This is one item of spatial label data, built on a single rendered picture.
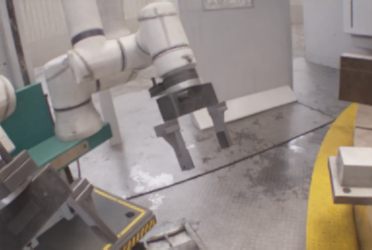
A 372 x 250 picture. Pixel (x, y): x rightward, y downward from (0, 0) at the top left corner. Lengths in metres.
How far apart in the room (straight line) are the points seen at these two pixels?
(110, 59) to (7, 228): 0.44
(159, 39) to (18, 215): 0.42
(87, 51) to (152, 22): 0.16
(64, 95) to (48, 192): 0.59
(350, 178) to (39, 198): 1.09
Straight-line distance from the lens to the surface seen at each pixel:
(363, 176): 1.20
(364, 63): 2.24
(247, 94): 2.87
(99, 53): 0.63
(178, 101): 0.53
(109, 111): 2.43
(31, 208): 0.34
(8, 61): 1.04
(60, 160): 0.90
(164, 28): 0.56
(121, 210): 1.20
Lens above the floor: 1.07
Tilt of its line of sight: 24 degrees down
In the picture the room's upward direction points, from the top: 8 degrees counter-clockwise
